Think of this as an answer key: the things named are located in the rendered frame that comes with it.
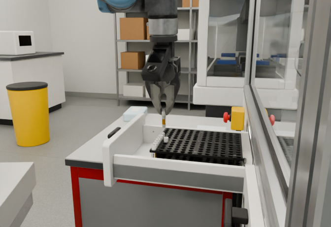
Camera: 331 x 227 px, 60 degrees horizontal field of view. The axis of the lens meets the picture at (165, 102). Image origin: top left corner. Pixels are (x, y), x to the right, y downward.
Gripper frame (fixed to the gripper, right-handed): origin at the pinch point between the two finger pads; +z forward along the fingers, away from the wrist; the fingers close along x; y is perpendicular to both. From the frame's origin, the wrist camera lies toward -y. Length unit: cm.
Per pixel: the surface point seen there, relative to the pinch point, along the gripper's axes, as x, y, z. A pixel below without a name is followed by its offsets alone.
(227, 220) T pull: -18.7, -35.9, 2.6
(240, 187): -21.0, -15.2, 11.0
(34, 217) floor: 105, 58, 103
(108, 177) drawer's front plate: 9.4, -17.3, 10.9
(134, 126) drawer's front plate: 9.1, 1.5, 6.0
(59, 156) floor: 147, 148, 112
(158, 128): 3.9, 8.9, 9.2
